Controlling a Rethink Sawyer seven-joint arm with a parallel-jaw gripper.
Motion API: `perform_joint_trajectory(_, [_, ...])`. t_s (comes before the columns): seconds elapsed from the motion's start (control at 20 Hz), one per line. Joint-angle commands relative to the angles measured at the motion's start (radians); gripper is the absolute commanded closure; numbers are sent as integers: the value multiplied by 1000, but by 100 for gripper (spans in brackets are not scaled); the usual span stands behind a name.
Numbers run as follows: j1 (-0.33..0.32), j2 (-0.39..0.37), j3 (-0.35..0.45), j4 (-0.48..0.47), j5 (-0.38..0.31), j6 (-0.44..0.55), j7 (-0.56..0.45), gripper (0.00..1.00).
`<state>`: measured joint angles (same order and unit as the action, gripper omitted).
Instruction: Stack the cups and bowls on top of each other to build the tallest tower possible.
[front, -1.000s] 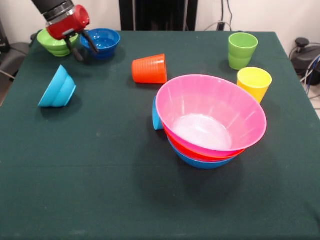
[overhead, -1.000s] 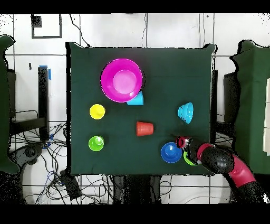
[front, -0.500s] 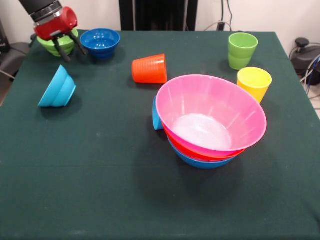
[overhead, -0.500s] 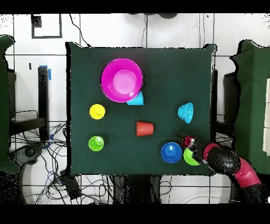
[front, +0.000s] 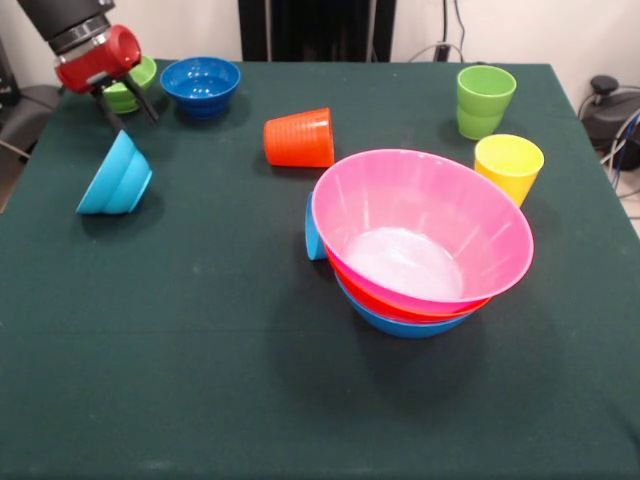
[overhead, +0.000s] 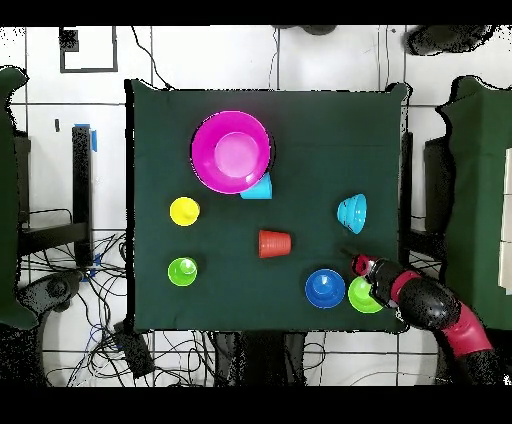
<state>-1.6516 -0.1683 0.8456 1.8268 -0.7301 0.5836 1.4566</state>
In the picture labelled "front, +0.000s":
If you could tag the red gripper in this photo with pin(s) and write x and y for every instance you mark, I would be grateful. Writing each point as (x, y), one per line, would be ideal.
(97, 62)

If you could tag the green ribbed bowl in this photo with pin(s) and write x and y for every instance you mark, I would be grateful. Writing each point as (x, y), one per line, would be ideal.
(122, 97)

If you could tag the light blue ribbed bowl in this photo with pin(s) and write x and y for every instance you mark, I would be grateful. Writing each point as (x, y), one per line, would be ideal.
(117, 180)

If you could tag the orange cup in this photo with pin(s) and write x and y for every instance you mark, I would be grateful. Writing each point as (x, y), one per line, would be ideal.
(300, 137)

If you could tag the light blue cup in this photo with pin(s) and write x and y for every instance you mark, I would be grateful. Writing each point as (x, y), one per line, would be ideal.
(314, 235)

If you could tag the large pink bowl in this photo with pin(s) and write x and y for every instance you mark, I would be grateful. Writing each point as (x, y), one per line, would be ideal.
(425, 210)

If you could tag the large orange bowl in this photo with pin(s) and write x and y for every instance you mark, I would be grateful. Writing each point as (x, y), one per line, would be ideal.
(380, 302)

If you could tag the large blue bowl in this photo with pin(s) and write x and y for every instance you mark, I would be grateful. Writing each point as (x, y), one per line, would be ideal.
(405, 327)

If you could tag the green cup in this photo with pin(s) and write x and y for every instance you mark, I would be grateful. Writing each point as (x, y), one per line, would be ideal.
(485, 100)

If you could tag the yellow cup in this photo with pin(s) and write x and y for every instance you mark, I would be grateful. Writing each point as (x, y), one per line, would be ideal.
(507, 170)

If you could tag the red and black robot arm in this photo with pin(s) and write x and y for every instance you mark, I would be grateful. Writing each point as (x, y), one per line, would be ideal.
(65, 20)

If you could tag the dark blue ribbed bowl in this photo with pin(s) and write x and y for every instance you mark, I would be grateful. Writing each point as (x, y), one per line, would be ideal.
(200, 85)

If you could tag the dark green tablecloth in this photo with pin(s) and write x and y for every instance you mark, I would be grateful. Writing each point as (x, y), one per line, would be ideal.
(200, 350)

